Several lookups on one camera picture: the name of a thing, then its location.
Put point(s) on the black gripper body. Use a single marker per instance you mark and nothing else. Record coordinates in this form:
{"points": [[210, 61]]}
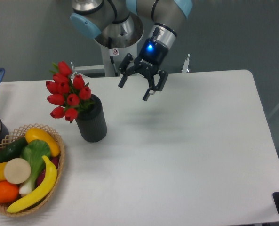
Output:
{"points": [[150, 57]]}

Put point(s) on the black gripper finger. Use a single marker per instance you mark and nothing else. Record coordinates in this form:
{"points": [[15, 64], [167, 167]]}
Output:
{"points": [[163, 75], [125, 69]]}

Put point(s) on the red tulip bouquet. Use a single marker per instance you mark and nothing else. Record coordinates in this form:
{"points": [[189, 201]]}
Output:
{"points": [[68, 92]]}

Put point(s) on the dark grey ribbed vase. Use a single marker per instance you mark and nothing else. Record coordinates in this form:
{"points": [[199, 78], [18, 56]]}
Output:
{"points": [[92, 124]]}

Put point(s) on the yellow squash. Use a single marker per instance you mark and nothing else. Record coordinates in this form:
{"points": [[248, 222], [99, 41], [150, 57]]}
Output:
{"points": [[40, 134]]}

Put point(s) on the dark red vegetable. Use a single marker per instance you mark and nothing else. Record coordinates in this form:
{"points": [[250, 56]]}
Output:
{"points": [[55, 161]]}

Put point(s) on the green bok choy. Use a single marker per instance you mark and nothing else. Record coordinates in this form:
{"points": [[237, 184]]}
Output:
{"points": [[33, 153]]}

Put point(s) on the yellow banana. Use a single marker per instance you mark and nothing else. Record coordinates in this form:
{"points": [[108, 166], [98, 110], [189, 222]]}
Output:
{"points": [[40, 192]]}

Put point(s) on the green cucumber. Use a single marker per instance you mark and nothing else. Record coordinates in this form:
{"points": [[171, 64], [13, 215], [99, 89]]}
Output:
{"points": [[12, 150]]}

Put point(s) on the woven wicker basket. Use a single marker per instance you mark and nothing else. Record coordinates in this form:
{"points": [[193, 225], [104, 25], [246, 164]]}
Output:
{"points": [[19, 133]]}

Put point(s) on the beige round slice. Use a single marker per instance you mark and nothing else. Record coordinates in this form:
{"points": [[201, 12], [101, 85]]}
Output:
{"points": [[17, 171]]}

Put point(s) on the orange fruit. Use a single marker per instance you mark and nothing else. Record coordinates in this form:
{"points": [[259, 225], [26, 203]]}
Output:
{"points": [[8, 192]]}

